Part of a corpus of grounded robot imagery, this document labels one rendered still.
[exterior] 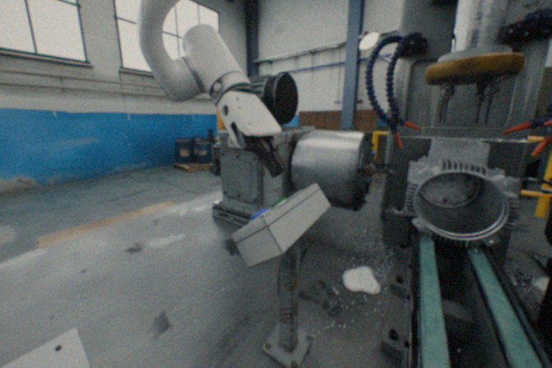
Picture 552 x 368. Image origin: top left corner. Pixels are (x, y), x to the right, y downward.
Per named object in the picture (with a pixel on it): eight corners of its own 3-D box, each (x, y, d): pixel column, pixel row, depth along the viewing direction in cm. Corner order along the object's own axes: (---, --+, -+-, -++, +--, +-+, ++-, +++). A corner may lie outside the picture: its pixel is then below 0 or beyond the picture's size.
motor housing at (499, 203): (405, 205, 70) (412, 149, 66) (484, 221, 59) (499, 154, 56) (401, 232, 53) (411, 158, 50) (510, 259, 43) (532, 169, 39)
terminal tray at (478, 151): (427, 162, 64) (430, 138, 63) (474, 166, 59) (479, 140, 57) (429, 169, 55) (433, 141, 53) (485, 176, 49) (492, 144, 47)
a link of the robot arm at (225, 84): (222, 67, 37) (230, 80, 36) (254, 75, 44) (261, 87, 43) (200, 99, 41) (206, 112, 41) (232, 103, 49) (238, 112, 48)
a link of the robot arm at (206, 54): (200, 85, 38) (245, 65, 39) (168, 32, 40) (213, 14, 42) (210, 108, 46) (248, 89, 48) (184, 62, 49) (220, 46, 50)
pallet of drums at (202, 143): (215, 161, 614) (214, 135, 599) (232, 165, 560) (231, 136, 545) (173, 167, 528) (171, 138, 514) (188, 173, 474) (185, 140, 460)
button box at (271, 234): (303, 219, 42) (289, 196, 43) (332, 205, 38) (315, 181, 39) (247, 269, 28) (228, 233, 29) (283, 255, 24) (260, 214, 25)
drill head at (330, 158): (291, 183, 96) (292, 127, 91) (380, 200, 76) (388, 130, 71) (257, 200, 76) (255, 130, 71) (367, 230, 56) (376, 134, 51)
